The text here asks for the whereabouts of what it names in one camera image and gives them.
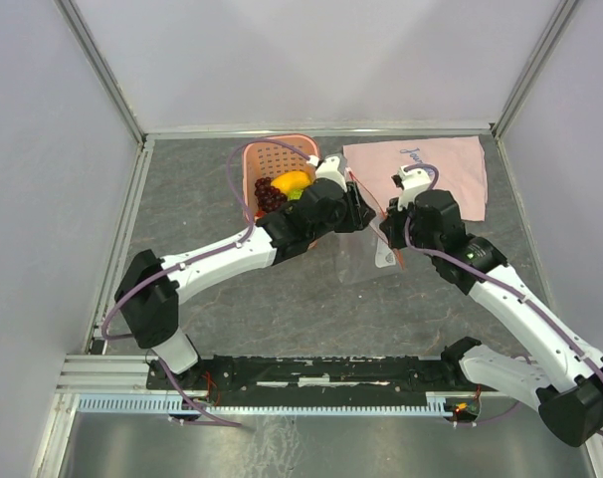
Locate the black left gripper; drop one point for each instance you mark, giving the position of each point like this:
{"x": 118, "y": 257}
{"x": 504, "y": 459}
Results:
{"x": 359, "y": 214}

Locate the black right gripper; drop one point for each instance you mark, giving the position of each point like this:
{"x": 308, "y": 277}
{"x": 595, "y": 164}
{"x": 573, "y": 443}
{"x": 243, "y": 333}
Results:
{"x": 390, "y": 224}

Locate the clear zip top bag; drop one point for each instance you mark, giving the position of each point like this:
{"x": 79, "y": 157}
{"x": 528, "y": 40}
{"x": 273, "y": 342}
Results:
{"x": 365, "y": 255}

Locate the yellow toy mango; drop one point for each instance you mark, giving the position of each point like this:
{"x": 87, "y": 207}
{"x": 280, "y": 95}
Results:
{"x": 291, "y": 181}

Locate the pink plastic perforated basket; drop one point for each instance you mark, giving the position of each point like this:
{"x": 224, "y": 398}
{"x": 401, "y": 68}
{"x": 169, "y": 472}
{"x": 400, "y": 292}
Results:
{"x": 264, "y": 159}

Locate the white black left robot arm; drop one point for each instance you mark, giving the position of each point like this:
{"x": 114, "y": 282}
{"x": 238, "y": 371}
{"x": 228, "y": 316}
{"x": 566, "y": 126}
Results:
{"x": 153, "y": 288}

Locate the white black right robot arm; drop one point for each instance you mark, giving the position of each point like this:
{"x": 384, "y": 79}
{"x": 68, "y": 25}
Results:
{"x": 482, "y": 272}

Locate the green custard apple toy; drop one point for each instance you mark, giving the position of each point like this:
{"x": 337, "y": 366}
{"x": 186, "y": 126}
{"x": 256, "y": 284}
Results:
{"x": 296, "y": 193}

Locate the dark red grape bunch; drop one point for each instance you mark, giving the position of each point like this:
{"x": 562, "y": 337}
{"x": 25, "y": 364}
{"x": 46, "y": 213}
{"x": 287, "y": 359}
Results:
{"x": 269, "y": 198}

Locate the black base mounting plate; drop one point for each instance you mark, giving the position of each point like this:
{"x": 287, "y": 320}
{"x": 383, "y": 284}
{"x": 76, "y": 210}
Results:
{"x": 313, "y": 382}

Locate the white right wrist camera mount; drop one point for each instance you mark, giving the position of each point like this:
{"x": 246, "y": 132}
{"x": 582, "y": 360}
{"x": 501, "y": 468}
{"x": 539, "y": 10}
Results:
{"x": 411, "y": 180}

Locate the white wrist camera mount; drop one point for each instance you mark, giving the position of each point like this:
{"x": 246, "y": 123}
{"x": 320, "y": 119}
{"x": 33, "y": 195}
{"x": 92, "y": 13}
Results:
{"x": 411, "y": 180}
{"x": 331, "y": 167}

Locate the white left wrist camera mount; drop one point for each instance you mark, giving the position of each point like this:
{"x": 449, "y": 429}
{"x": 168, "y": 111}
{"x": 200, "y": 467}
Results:
{"x": 331, "y": 167}

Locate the aluminium frame rail front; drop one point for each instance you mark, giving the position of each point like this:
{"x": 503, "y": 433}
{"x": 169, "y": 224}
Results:
{"x": 107, "y": 373}

